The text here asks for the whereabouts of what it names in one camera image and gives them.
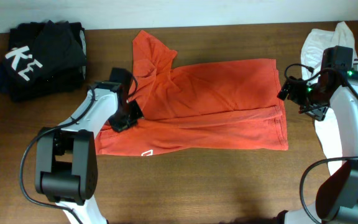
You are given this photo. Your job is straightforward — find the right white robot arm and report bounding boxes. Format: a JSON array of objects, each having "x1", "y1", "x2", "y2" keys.
[{"x1": 277, "y1": 68, "x2": 358, "y2": 223}]

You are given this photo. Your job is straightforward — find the white printed t-shirt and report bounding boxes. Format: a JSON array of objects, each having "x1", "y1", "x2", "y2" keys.
[{"x1": 301, "y1": 22, "x2": 358, "y2": 159}]

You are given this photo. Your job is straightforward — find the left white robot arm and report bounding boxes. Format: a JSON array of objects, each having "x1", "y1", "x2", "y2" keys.
[{"x1": 35, "y1": 81, "x2": 142, "y2": 223}]

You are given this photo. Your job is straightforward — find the black printed folded shirt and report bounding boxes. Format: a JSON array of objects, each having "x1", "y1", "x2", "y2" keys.
[{"x1": 2, "y1": 21, "x2": 86, "y2": 86}]

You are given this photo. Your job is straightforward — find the dark navy folded shirt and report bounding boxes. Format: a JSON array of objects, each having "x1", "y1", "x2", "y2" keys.
[{"x1": 0, "y1": 63, "x2": 85, "y2": 102}]

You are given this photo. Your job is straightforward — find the orange t-shirt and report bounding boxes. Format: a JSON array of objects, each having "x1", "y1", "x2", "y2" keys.
[{"x1": 95, "y1": 31, "x2": 288, "y2": 156}]

